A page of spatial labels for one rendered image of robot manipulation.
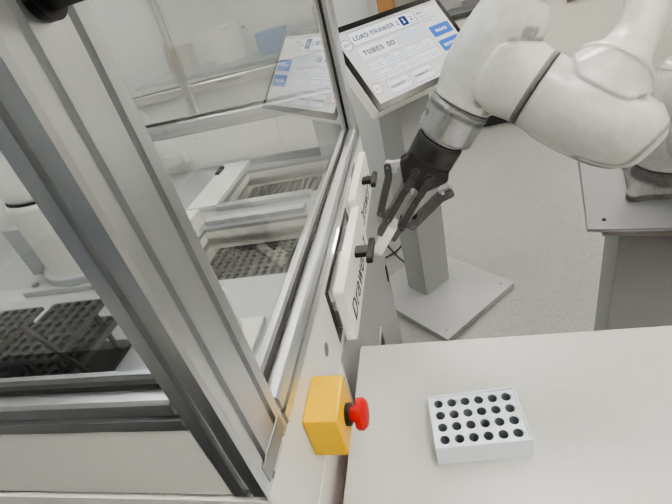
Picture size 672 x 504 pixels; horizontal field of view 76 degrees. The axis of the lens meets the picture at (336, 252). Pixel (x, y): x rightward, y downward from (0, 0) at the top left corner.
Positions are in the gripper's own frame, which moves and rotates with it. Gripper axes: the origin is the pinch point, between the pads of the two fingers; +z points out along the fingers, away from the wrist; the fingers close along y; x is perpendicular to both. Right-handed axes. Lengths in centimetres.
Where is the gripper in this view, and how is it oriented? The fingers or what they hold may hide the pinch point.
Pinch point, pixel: (385, 236)
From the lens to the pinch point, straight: 79.1
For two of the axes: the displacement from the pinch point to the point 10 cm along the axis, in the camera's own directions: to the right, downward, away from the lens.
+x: -1.3, 5.6, -8.2
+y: -9.2, -3.7, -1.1
